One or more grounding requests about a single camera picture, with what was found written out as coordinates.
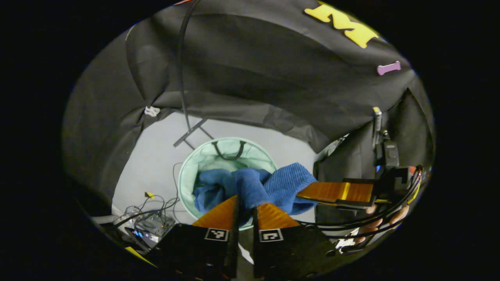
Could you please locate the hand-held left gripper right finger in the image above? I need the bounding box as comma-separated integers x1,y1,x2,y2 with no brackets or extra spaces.
253,203,345,279

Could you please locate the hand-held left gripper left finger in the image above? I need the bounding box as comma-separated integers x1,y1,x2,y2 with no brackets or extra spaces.
146,195,240,279

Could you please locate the blue corduroy shirt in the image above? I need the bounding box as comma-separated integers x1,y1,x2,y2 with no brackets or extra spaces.
193,162,319,229

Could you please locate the mint green laundry hamper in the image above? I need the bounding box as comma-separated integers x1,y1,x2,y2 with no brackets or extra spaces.
178,137,279,231

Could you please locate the black clothes rack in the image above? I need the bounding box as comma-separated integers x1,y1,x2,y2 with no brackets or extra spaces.
173,0,215,151

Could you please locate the grey electronic box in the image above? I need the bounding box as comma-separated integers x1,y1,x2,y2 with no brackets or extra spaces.
133,213,176,245

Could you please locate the black backdrop cloth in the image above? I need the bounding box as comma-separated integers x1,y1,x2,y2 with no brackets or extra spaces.
62,0,436,219

